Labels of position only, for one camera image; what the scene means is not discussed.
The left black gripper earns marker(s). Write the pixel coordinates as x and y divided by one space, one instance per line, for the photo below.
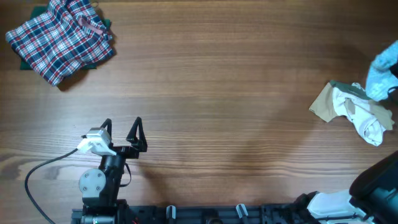
137 145

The light blue striped cloth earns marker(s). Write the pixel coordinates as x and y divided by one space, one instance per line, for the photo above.
382 75

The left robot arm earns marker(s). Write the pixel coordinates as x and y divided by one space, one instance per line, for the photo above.
100 187

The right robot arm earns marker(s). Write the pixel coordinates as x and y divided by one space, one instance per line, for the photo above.
372 198

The plaid red blue cloth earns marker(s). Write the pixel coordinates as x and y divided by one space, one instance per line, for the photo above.
66 37

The dark green folded cloth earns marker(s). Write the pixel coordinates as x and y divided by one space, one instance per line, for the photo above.
38 10

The beige white crumpled garment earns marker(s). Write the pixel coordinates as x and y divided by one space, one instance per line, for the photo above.
369 118

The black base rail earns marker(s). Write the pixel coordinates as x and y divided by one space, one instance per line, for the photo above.
261 214

